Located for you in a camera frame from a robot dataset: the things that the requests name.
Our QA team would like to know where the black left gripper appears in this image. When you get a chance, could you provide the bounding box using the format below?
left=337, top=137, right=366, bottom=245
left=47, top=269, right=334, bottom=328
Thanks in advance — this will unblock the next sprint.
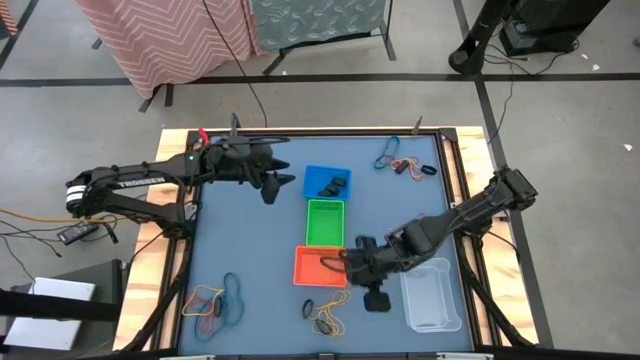
left=219, top=136, right=297, bottom=205

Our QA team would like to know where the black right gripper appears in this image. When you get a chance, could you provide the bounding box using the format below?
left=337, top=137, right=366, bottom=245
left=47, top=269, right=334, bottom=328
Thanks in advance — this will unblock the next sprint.
left=340, top=235, right=399, bottom=313

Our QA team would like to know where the yellow rubber band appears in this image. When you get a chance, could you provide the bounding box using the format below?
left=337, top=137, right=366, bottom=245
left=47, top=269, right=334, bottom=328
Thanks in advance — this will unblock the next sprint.
left=319, top=299, right=346, bottom=337
left=181, top=284, right=226, bottom=318
left=312, top=288, right=353, bottom=338

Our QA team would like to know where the red rubber band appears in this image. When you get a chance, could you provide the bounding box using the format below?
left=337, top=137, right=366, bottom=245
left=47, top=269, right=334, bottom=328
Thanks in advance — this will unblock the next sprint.
left=187, top=294, right=219, bottom=321
left=390, top=156, right=421, bottom=174

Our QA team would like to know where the wide blue rubber band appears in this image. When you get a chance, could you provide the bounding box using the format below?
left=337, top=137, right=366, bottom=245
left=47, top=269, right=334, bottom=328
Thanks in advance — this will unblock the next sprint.
left=221, top=271, right=247, bottom=327

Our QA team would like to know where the blue plastic basket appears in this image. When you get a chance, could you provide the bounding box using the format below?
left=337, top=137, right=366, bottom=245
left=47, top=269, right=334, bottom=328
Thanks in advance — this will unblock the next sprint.
left=302, top=164, right=353, bottom=202

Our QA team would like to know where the orange plastic basket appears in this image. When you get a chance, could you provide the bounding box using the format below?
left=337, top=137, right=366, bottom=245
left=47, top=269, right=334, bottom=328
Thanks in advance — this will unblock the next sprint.
left=292, top=245, right=349, bottom=289

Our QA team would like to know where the green plastic basket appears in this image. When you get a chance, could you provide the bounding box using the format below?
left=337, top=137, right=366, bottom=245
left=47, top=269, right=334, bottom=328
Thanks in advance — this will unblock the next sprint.
left=305, top=198, right=346, bottom=249

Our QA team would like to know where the blue table mat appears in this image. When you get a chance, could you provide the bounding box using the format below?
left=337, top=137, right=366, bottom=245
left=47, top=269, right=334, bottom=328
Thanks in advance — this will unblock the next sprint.
left=177, top=134, right=475, bottom=355

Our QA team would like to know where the clear plastic basket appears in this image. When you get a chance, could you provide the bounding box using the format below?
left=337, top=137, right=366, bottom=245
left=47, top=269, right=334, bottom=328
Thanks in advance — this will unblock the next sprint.
left=399, top=257, right=464, bottom=335

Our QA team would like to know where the green leaf-patterned cloth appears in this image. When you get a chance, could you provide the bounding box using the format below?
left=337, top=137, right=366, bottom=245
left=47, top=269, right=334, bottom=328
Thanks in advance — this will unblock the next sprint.
left=249, top=0, right=390, bottom=53

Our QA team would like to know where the black cloth rack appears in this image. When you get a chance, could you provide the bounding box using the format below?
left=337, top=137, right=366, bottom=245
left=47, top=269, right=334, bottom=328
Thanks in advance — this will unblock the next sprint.
left=91, top=0, right=398, bottom=114

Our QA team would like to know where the pink chevron cloth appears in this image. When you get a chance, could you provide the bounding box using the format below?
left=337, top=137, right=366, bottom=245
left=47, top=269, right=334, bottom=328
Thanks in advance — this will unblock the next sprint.
left=74, top=0, right=261, bottom=101

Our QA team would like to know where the black cart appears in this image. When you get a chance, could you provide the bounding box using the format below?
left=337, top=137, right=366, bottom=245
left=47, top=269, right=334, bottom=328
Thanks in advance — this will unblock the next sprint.
left=0, top=258, right=129, bottom=360

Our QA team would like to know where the black power adapter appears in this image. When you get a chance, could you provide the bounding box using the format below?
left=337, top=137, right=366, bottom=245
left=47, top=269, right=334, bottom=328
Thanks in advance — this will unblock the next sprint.
left=56, top=222, right=101, bottom=246

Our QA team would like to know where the white flat box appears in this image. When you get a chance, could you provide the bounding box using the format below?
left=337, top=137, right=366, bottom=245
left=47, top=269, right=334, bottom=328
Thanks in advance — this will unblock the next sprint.
left=1, top=315, right=84, bottom=352
left=28, top=277, right=97, bottom=303

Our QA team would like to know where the black equipment box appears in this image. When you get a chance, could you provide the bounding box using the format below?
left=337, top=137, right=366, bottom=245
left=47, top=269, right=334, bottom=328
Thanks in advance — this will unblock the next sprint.
left=498, top=0, right=612, bottom=57

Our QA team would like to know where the black hanging cable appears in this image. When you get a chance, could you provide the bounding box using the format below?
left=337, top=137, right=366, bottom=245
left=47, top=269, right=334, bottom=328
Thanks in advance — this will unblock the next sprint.
left=201, top=0, right=269, bottom=129

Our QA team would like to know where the black table frame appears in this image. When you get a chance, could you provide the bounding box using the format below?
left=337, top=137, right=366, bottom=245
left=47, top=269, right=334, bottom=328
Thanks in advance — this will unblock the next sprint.
left=117, top=127, right=556, bottom=360

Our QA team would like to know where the black cable chain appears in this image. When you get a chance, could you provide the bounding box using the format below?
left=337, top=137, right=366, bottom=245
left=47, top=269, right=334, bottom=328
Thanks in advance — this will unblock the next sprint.
left=118, top=234, right=196, bottom=354
left=457, top=239, right=536, bottom=349

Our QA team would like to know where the yellow floor cable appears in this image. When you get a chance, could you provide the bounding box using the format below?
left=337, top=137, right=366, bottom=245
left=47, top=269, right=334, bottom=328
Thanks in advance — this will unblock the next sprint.
left=0, top=208, right=126, bottom=225

